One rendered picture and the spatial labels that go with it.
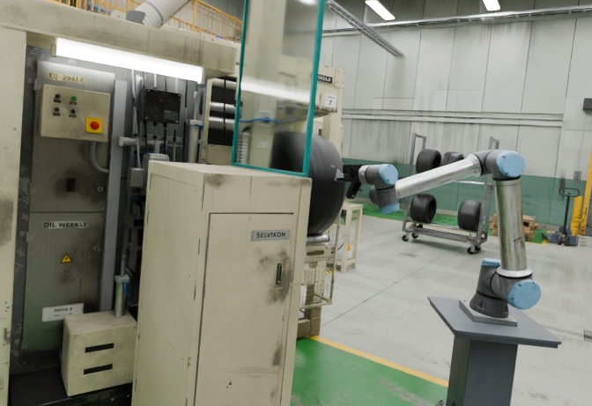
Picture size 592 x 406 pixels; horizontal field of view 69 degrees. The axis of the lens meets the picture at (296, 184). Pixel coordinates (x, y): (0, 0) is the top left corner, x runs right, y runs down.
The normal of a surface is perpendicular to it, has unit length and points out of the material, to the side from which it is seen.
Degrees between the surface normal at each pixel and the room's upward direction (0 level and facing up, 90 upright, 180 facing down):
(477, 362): 90
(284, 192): 90
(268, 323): 90
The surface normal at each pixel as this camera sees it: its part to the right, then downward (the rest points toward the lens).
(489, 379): -0.04, 0.07
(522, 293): 0.12, 0.21
